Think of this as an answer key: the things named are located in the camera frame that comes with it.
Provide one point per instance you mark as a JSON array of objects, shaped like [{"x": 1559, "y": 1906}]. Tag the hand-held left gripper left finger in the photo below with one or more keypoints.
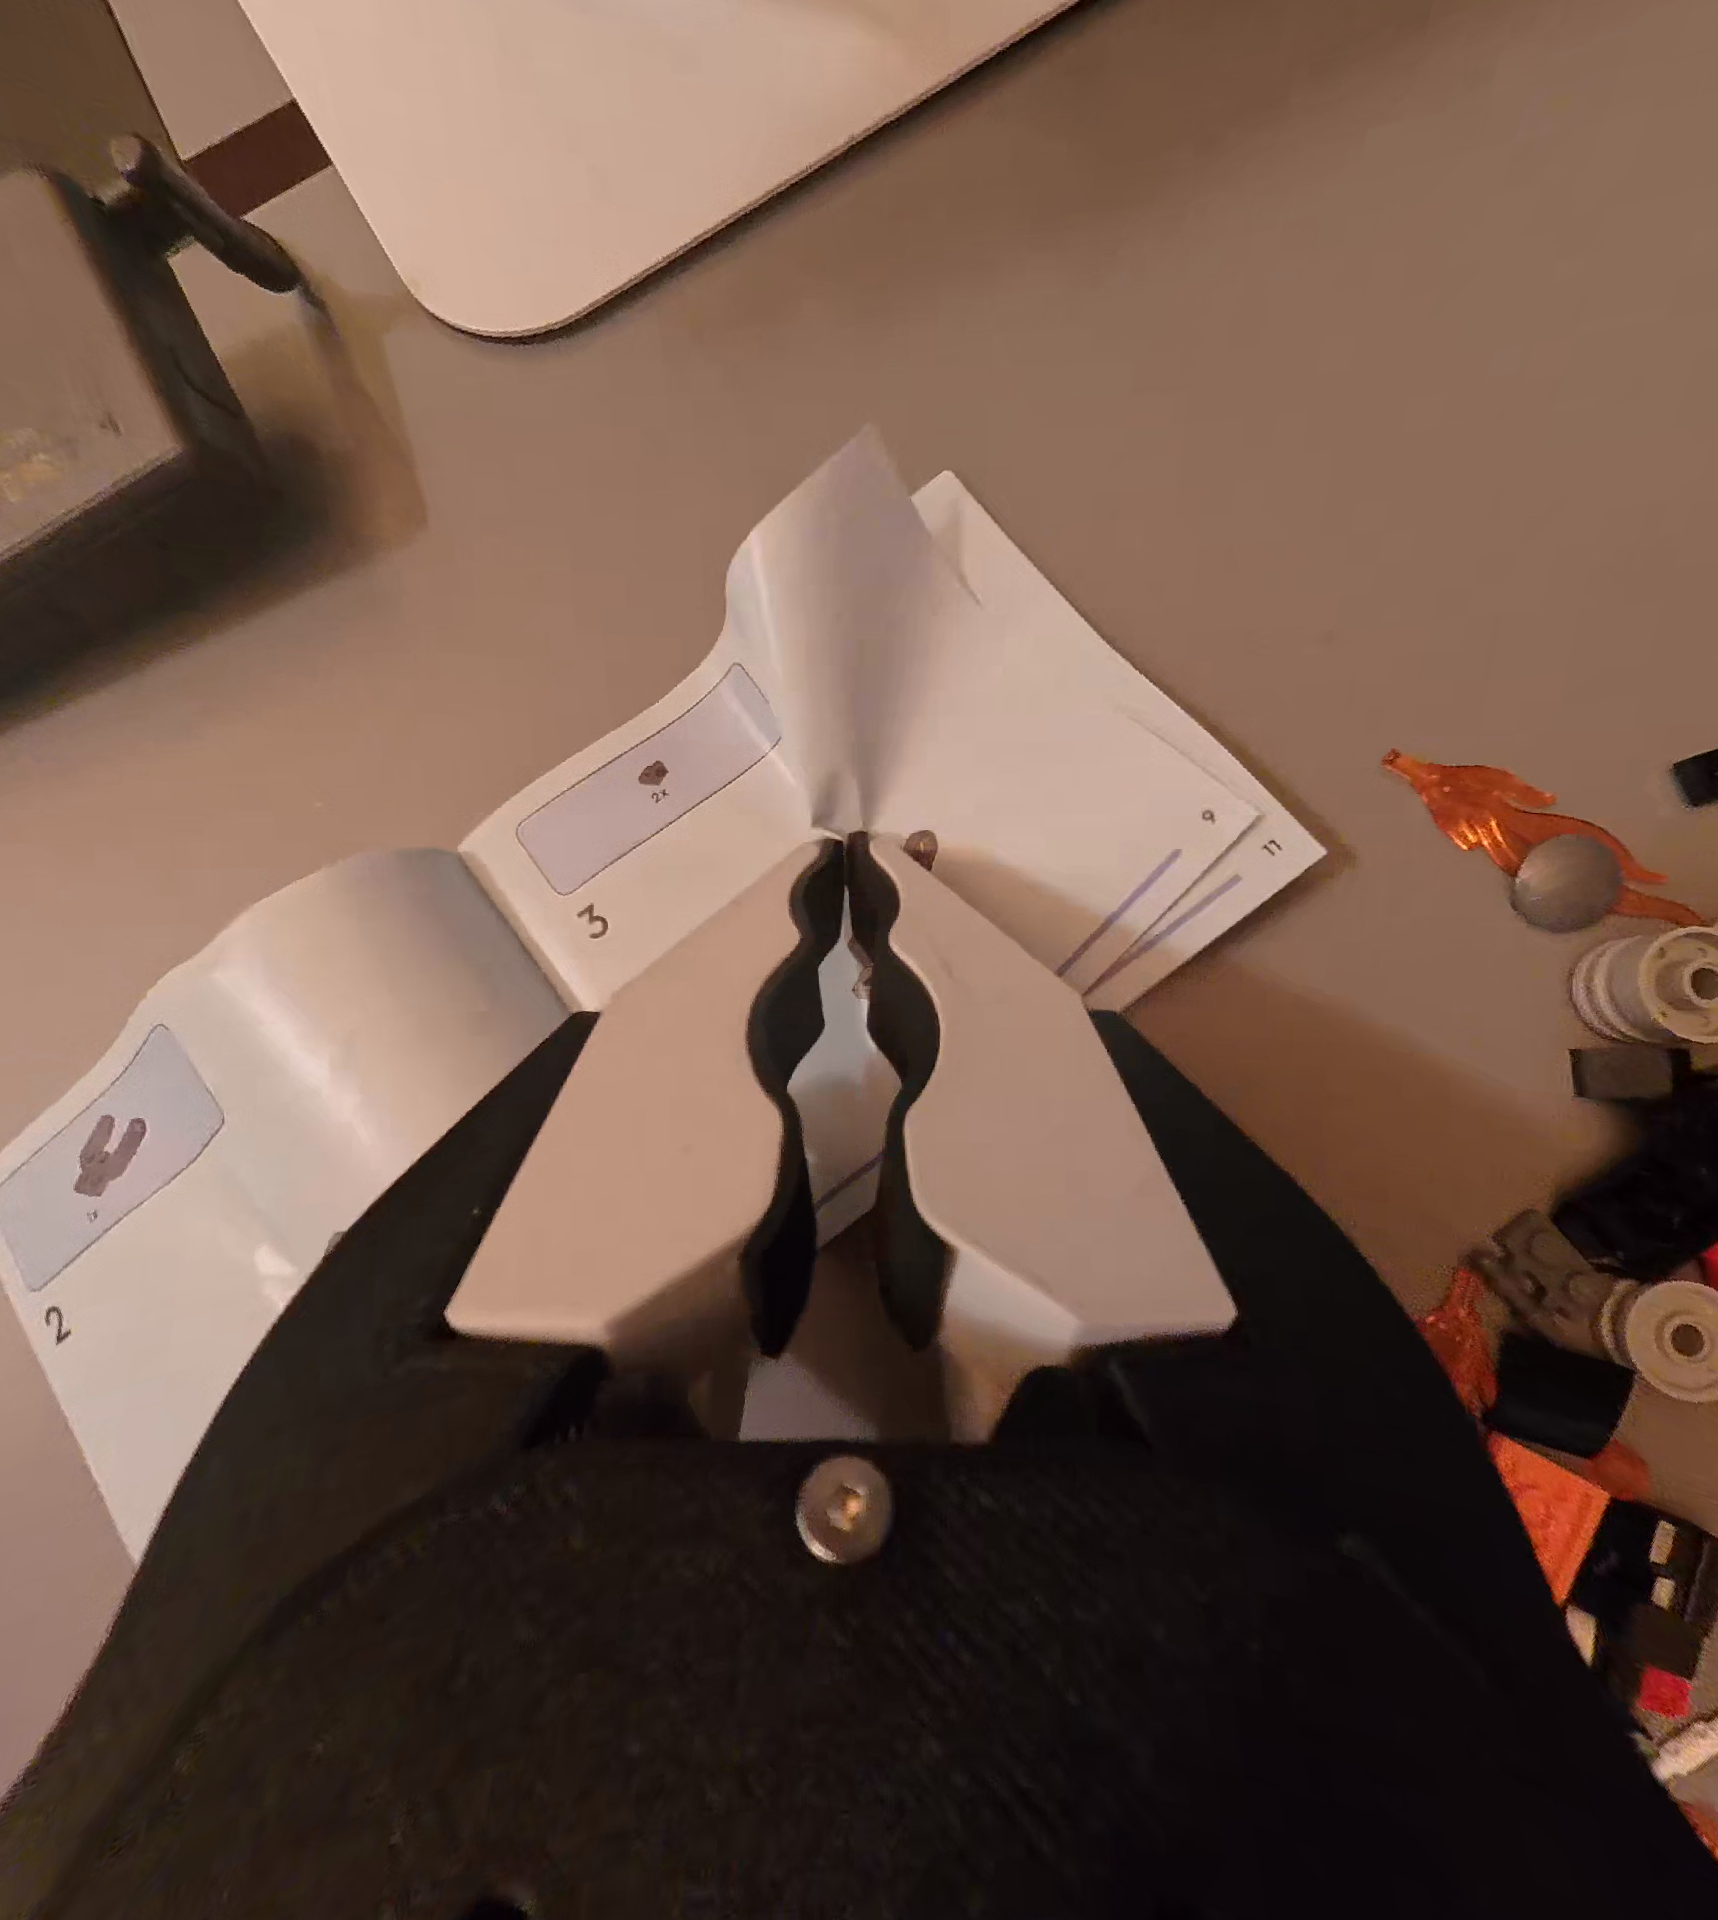
[{"x": 619, "y": 1172}]

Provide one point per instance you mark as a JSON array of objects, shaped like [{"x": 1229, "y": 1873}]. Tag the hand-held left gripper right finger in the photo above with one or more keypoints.
[{"x": 1066, "y": 1172}]

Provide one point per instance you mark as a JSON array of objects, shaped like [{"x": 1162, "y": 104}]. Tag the instruction booklet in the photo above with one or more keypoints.
[{"x": 949, "y": 674}]

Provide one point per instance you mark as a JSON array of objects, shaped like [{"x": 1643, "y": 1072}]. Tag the transparent orange lego flame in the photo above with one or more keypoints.
[{"x": 1458, "y": 803}]

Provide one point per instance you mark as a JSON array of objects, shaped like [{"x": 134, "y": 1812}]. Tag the grey lego dome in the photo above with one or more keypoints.
[{"x": 1566, "y": 879}]

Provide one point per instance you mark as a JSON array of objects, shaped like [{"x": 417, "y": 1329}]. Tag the pile of mixed lego pieces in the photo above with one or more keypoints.
[{"x": 1682, "y": 1172}]

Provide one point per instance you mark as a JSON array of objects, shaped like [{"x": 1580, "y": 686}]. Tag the light grey lego wheel hub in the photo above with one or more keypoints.
[{"x": 1677, "y": 983}]

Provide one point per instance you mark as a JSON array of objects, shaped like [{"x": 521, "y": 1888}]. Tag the white laptop stand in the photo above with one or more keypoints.
[{"x": 576, "y": 149}]

